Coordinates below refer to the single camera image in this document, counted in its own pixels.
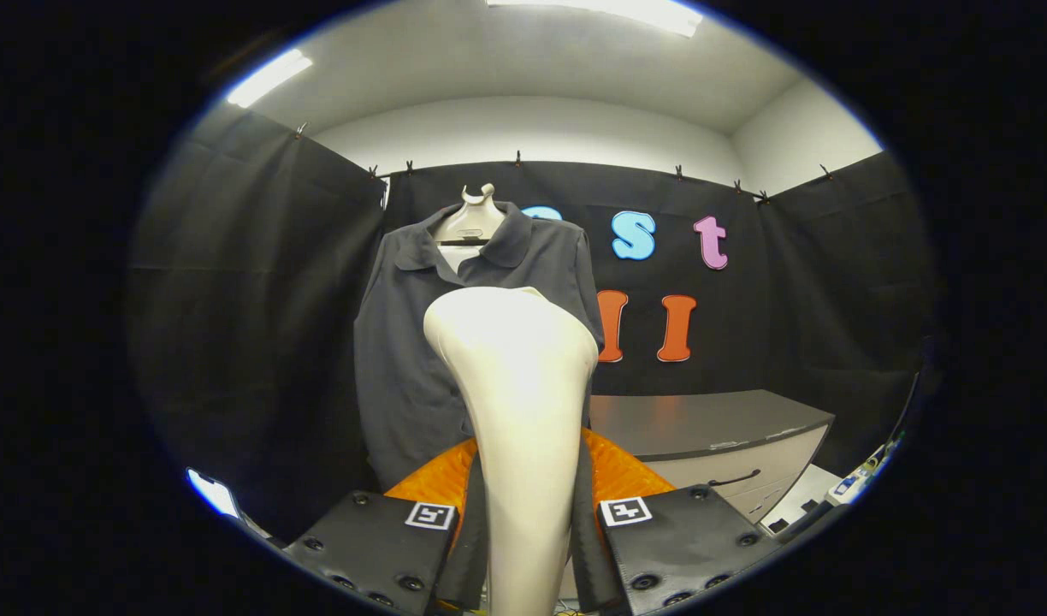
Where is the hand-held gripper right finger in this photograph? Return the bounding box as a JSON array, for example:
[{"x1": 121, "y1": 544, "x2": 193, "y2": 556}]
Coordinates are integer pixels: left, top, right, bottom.
[{"x1": 571, "y1": 428, "x2": 781, "y2": 616}]

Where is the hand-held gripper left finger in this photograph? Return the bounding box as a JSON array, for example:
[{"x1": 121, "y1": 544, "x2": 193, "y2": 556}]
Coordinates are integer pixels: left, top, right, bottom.
[{"x1": 282, "y1": 438, "x2": 490, "y2": 616}]

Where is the white garment steamer head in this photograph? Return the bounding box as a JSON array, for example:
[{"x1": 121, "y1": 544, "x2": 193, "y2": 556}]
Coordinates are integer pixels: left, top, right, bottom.
[{"x1": 423, "y1": 287, "x2": 600, "y2": 616}]

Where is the dark grey button shirt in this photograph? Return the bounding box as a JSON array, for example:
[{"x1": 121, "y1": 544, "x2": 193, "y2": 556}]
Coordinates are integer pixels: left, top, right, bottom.
[{"x1": 353, "y1": 201, "x2": 606, "y2": 490}]

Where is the beige clothes hanger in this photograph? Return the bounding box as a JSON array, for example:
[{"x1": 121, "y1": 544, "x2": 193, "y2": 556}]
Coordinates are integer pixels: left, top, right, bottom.
[{"x1": 434, "y1": 183, "x2": 507, "y2": 249}]

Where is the beige cabinet with grey top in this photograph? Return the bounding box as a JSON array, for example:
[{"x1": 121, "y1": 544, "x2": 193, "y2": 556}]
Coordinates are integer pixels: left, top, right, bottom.
[{"x1": 588, "y1": 389, "x2": 836, "y2": 524}]

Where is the cluttered white side desk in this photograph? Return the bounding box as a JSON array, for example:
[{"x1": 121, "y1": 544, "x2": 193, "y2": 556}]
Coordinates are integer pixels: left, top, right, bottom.
[{"x1": 767, "y1": 436, "x2": 905, "y2": 536}]

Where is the smartphone with lit screen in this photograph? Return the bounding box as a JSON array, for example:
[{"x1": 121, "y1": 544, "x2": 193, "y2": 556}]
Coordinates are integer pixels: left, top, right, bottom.
[{"x1": 187, "y1": 467, "x2": 240, "y2": 519}]

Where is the black backdrop cloth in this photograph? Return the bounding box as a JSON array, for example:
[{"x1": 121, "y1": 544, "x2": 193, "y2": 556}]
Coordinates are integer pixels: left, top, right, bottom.
[{"x1": 126, "y1": 107, "x2": 939, "y2": 540}]

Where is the row of black clips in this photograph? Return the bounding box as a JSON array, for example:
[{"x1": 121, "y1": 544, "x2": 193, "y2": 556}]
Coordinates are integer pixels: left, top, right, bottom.
[{"x1": 294, "y1": 122, "x2": 837, "y2": 204}]

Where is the narrow ceiling light strip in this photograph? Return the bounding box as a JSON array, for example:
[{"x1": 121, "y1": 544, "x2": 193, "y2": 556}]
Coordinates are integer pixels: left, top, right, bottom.
[{"x1": 226, "y1": 49, "x2": 314, "y2": 110}]

